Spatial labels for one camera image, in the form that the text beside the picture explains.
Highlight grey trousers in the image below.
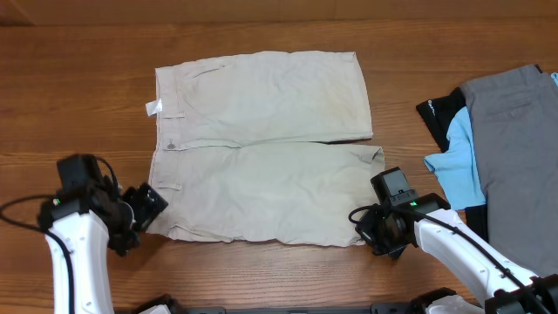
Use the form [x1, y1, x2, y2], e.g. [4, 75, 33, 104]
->
[460, 65, 557, 276]

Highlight beige khaki shorts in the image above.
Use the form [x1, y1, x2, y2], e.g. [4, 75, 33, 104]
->
[149, 51, 385, 247]

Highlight black garment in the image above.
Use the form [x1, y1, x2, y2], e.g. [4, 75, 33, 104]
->
[415, 64, 544, 243]

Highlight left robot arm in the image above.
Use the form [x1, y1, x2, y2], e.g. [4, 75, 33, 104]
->
[39, 183, 168, 313]

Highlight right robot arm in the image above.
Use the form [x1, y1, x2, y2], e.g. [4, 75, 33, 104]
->
[349, 193, 557, 313]

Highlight light blue garment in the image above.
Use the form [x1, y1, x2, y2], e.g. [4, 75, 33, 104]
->
[423, 72, 558, 211]

